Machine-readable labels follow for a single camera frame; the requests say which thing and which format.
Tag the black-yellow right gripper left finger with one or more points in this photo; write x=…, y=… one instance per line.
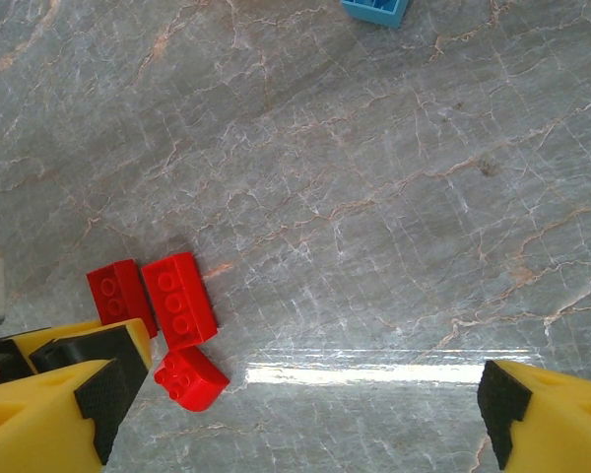
x=29, y=428

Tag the black-yellow right gripper right finger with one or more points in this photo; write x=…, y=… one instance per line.
x=561, y=424

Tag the finger of the black-yellow left gripper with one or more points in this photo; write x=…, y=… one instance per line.
x=93, y=347

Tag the long red lego brick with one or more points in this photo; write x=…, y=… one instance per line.
x=182, y=300

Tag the red curved lego brick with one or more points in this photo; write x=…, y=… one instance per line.
x=197, y=384

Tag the long blue lego brick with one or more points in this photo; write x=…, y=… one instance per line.
x=374, y=17

